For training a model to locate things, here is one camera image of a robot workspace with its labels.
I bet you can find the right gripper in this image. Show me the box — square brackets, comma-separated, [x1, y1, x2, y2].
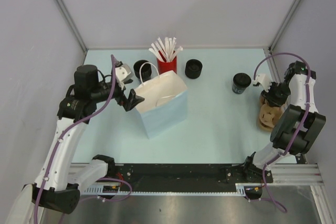
[261, 81, 292, 108]

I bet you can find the brown cardboard cup carrier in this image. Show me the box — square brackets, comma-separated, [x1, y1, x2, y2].
[257, 95, 283, 132]

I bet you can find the grey slotted cable duct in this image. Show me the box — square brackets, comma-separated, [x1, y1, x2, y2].
[82, 183, 264, 197]

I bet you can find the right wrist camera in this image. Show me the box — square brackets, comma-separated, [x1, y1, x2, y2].
[252, 73, 272, 92]

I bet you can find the red straw holder cup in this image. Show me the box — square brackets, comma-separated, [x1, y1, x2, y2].
[156, 51, 177, 74]

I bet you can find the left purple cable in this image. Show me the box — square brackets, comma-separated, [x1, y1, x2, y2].
[33, 54, 133, 224]

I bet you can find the white wrapped straws bundle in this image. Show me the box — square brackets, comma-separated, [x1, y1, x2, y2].
[148, 37, 183, 62]

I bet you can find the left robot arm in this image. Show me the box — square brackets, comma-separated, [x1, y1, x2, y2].
[31, 62, 144, 215]

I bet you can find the black lid stack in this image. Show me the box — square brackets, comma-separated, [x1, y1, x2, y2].
[185, 59, 203, 79]

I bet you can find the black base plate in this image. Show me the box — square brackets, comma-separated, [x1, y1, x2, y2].
[107, 164, 264, 190]

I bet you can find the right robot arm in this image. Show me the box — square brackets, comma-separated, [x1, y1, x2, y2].
[242, 61, 326, 183]

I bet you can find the light blue paper bag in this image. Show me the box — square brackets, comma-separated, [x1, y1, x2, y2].
[134, 71, 188, 138]

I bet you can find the black coffee cup stack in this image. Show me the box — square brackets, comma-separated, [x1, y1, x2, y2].
[133, 60, 152, 81]

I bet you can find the single black coffee cup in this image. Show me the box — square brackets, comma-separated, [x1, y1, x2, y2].
[232, 82, 247, 94]

